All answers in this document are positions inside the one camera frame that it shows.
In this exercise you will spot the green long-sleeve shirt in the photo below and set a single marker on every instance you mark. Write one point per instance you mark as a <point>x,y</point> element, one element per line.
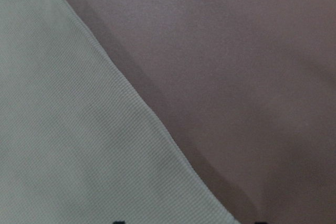
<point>78,143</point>

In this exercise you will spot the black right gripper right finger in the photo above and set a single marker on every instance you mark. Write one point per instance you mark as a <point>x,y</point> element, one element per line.
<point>260,222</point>

